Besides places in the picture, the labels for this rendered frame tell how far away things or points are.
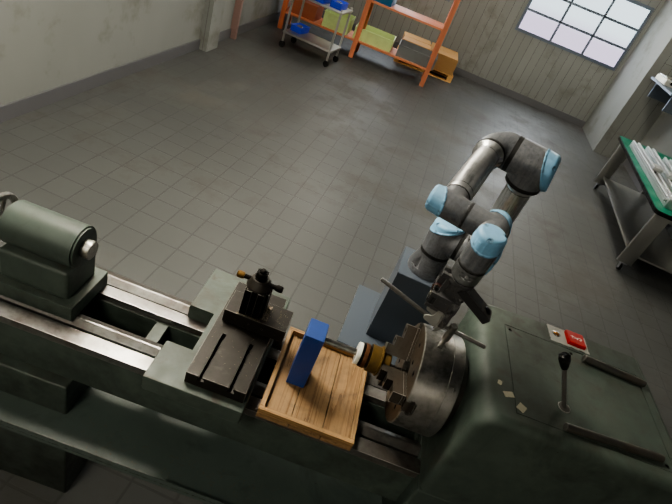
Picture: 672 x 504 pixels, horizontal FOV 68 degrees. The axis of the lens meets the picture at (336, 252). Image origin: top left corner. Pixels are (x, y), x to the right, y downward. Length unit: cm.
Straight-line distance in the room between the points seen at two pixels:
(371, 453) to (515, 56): 915
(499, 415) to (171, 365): 91
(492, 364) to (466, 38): 898
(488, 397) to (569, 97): 932
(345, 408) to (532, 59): 911
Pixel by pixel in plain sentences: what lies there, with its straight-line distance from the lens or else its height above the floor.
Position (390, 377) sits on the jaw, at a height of 111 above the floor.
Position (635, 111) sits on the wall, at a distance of 942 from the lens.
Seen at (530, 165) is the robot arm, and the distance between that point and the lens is 160.
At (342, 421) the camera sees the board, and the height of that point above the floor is 89.
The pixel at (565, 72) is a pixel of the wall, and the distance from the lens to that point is 1038.
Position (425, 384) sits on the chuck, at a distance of 143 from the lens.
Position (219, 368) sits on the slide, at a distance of 152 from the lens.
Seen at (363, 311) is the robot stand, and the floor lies 75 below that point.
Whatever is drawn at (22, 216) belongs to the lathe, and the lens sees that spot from 168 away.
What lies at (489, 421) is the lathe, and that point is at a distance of 139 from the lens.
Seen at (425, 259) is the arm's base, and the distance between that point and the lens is 190.
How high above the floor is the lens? 216
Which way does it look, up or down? 35 degrees down
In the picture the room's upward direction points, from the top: 22 degrees clockwise
